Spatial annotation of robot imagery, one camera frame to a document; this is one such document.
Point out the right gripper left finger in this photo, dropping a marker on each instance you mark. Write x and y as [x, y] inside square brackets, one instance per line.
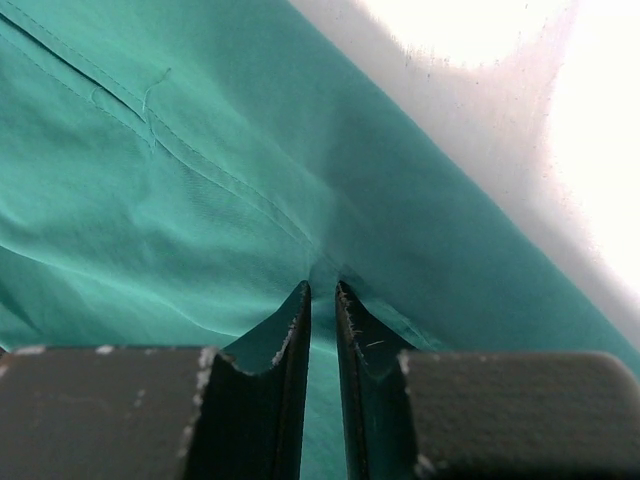
[152, 412]

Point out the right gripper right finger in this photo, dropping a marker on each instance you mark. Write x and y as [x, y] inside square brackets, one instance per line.
[413, 414]

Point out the teal green shorts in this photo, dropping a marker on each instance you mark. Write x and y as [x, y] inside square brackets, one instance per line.
[171, 170]

